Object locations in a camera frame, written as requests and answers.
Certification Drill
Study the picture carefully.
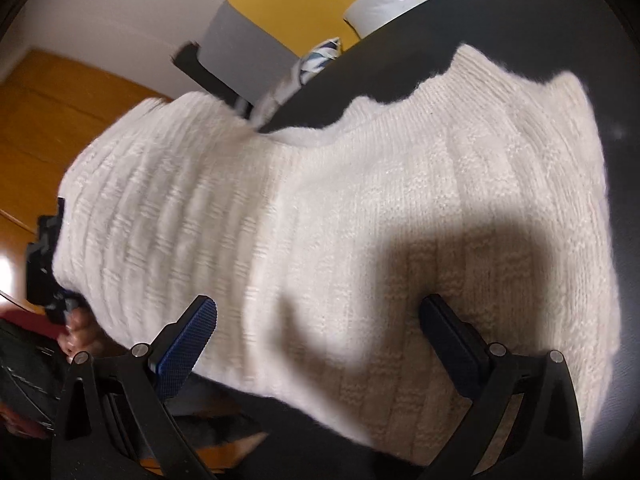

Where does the cream knit sweater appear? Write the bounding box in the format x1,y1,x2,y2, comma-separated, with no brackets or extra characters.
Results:
53,46,620,464

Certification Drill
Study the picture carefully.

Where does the person left hand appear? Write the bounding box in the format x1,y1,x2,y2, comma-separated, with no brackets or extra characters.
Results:
58,307,112,362

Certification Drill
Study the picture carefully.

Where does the triangle pattern pillow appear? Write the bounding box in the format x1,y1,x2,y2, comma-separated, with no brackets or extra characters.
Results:
250,37,343,129

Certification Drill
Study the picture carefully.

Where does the grey yellow blue sofa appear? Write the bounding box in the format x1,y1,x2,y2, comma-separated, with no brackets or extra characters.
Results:
174,0,361,112

